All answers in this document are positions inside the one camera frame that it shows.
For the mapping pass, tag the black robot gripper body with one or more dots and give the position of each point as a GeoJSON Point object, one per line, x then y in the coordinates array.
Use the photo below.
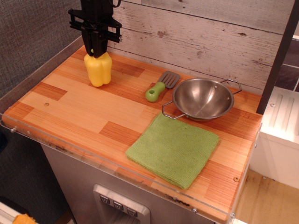
{"type": "Point", "coordinates": [97, 15]}

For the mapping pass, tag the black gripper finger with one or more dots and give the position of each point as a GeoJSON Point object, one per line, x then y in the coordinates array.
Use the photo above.
{"type": "Point", "coordinates": [99, 42]}
{"type": "Point", "coordinates": [87, 41]}

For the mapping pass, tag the yellow toy bell pepper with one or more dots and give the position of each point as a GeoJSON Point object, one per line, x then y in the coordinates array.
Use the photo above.
{"type": "Point", "coordinates": [99, 69]}

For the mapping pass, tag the green knitted cloth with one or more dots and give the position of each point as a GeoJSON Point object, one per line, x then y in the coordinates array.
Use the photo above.
{"type": "Point", "coordinates": [173, 150]}

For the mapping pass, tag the grey toy fridge cabinet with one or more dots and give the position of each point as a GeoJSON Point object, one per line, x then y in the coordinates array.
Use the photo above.
{"type": "Point", "coordinates": [77, 179]}

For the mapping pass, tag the clear acrylic front guard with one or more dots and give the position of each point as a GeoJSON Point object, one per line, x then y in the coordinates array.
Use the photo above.
{"type": "Point", "coordinates": [213, 193]}

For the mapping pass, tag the silver dispenser button panel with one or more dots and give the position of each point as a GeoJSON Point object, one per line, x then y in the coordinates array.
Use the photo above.
{"type": "Point", "coordinates": [115, 208]}

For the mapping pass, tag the yellow orange object bottom left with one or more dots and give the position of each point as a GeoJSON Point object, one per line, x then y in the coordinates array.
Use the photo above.
{"type": "Point", "coordinates": [23, 219]}

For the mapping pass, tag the green handled grey spatula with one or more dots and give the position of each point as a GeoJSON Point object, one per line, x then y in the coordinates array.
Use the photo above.
{"type": "Point", "coordinates": [167, 80]}

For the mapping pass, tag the stainless steel bowl with handles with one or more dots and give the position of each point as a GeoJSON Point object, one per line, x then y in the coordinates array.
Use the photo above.
{"type": "Point", "coordinates": [204, 99]}

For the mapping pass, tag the dark right upright post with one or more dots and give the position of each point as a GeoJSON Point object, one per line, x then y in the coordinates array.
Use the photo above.
{"type": "Point", "coordinates": [279, 59]}

